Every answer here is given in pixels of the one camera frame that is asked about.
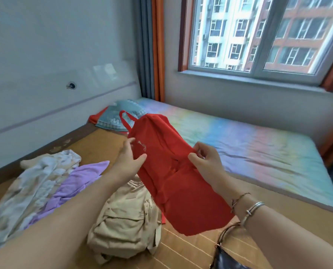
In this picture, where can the black leather handbag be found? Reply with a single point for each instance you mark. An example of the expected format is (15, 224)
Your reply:
(225, 260)

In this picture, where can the silver bangle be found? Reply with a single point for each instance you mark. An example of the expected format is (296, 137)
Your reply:
(252, 210)

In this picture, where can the dark wooden bed frame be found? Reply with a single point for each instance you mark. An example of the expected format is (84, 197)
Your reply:
(4, 176)

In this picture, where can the red cloth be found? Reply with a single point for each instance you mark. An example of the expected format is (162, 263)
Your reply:
(98, 116)

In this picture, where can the red brick apartment building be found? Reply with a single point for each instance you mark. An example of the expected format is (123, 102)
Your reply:
(298, 33)

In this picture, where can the white apartment building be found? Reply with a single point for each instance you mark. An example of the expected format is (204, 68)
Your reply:
(225, 27)

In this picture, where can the person's left hand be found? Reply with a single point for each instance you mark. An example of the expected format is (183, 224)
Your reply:
(124, 165)

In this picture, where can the cream patterned garment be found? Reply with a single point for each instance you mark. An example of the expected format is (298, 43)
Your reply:
(29, 187)

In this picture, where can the beige cargo garment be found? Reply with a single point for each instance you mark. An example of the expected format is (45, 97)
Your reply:
(124, 218)

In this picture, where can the light blue denim garment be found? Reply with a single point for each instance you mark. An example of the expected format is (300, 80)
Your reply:
(121, 114)

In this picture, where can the person's left thumb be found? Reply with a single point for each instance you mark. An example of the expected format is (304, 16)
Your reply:
(140, 160)

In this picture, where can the bamboo bed mat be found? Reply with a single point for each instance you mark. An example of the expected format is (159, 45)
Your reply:
(189, 252)

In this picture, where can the red sleeveless garment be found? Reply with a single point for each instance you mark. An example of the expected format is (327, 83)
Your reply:
(177, 176)

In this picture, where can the grey blue curtain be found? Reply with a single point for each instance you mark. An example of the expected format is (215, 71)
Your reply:
(144, 47)

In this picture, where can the person's right hand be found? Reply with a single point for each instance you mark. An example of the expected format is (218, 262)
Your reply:
(211, 168)

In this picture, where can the white framed window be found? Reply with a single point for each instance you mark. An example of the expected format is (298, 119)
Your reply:
(263, 67)

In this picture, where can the person's left forearm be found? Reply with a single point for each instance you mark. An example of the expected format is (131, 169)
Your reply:
(51, 224)

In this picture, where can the rainbow tie-dye mattress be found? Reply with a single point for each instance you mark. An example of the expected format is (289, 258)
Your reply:
(256, 148)

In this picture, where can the person's right forearm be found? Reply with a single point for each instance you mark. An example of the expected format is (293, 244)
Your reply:
(278, 235)

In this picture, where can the person's right thumb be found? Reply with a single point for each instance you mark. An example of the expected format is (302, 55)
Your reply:
(194, 159)

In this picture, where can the lilac purple garment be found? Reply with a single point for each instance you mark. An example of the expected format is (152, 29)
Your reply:
(77, 182)

